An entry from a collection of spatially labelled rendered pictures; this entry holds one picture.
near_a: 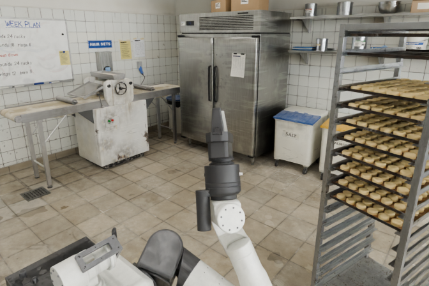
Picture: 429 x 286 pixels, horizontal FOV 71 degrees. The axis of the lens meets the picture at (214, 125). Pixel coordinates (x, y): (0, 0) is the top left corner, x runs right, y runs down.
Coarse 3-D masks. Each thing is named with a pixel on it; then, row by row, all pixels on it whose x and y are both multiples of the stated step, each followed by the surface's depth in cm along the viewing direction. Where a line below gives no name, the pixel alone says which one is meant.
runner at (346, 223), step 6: (354, 216) 202; (360, 216) 205; (342, 222) 195; (348, 222) 199; (354, 222) 199; (330, 228) 188; (336, 228) 192; (342, 228) 193; (324, 234) 186; (330, 234) 187
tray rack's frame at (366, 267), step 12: (348, 24) 148; (360, 24) 143; (372, 24) 138; (384, 24) 134; (396, 24) 130; (408, 24) 126; (420, 24) 122; (396, 60) 189; (396, 72) 190; (360, 264) 223; (372, 264) 223; (336, 276) 212; (348, 276) 212; (360, 276) 212; (372, 276) 212; (384, 276) 212
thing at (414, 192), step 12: (420, 144) 130; (420, 156) 130; (420, 168) 131; (420, 180) 132; (408, 204) 138; (408, 216) 139; (408, 228) 140; (408, 240) 142; (396, 264) 147; (396, 276) 148
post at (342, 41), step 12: (336, 60) 156; (336, 72) 157; (336, 84) 158; (336, 96) 160; (336, 108) 162; (324, 168) 174; (324, 180) 175; (324, 192) 176; (324, 204) 178; (324, 216) 182; (312, 276) 195
